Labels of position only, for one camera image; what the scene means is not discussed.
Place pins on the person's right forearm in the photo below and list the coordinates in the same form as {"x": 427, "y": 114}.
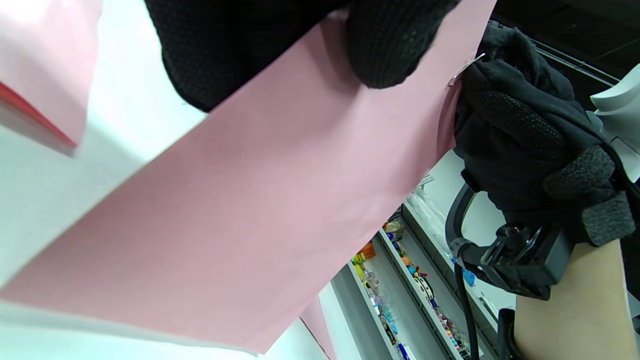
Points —
{"x": 575, "y": 310}

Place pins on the person's right hand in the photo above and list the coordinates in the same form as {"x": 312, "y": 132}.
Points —
{"x": 520, "y": 140}

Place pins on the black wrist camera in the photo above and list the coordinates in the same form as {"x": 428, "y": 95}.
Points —
{"x": 530, "y": 265}

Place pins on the person's left hand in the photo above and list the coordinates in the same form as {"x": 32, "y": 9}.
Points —
{"x": 390, "y": 45}

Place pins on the grey storage shelf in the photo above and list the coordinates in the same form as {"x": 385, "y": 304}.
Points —
{"x": 390, "y": 280}

